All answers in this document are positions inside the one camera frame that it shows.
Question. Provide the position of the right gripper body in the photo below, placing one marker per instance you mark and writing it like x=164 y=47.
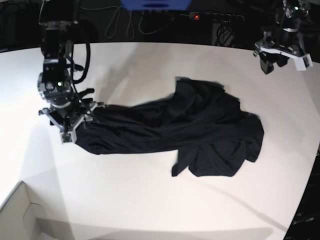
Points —
x=68 y=119

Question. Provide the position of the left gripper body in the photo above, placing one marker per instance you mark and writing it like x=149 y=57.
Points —
x=269 y=54

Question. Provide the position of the black t-shirt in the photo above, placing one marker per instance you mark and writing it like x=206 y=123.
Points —
x=212 y=135

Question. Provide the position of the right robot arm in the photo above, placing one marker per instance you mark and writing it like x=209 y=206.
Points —
x=56 y=84

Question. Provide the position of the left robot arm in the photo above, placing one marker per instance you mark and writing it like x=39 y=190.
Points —
x=284 y=41

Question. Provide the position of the black power strip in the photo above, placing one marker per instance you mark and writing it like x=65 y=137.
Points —
x=217 y=17

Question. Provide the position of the white cardboard box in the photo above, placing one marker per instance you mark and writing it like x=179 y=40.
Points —
x=22 y=219

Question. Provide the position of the blue plastic bin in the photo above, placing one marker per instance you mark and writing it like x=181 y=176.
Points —
x=179 y=5

